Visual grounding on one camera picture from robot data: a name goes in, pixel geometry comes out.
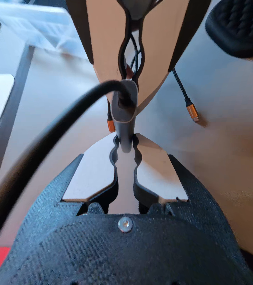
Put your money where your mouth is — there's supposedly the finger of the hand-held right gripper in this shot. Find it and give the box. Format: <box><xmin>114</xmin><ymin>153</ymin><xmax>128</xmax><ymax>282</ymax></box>
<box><xmin>86</xmin><ymin>0</ymin><xmax>131</xmax><ymax>83</ymax></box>
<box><xmin>135</xmin><ymin>0</ymin><xmax>190</xmax><ymax>116</ymax></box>

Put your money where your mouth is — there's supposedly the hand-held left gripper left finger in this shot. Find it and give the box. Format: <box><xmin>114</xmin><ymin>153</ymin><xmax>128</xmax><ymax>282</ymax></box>
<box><xmin>62</xmin><ymin>133</ymin><xmax>120</xmax><ymax>212</ymax></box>

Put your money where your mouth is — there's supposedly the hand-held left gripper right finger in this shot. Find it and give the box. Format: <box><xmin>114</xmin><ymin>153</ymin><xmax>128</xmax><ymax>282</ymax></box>
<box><xmin>132</xmin><ymin>133</ymin><xmax>189</xmax><ymax>209</ymax></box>

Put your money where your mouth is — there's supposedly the clear plastic bin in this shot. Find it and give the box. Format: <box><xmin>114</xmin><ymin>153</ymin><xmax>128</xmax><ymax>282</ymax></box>
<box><xmin>0</xmin><ymin>3</ymin><xmax>89</xmax><ymax>60</ymax></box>

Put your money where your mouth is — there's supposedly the grey cable with plug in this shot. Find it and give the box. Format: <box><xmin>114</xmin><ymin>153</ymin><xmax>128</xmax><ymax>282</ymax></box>
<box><xmin>0</xmin><ymin>80</ymin><xmax>136</xmax><ymax>265</ymax></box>

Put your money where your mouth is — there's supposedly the grey slim USB hub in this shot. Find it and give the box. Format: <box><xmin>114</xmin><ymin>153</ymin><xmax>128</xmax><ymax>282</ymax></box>
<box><xmin>110</xmin><ymin>80</ymin><xmax>139</xmax><ymax>154</ymax></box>

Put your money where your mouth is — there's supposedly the black braided gold-plug cable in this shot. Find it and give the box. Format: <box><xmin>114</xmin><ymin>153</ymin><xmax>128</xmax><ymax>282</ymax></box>
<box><xmin>130</xmin><ymin>36</ymin><xmax>200</xmax><ymax>123</ymax></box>

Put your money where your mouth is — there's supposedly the black padded chair armrest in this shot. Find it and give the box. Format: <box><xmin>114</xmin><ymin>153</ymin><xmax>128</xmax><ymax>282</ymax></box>
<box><xmin>205</xmin><ymin>0</ymin><xmax>253</xmax><ymax>59</ymax></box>

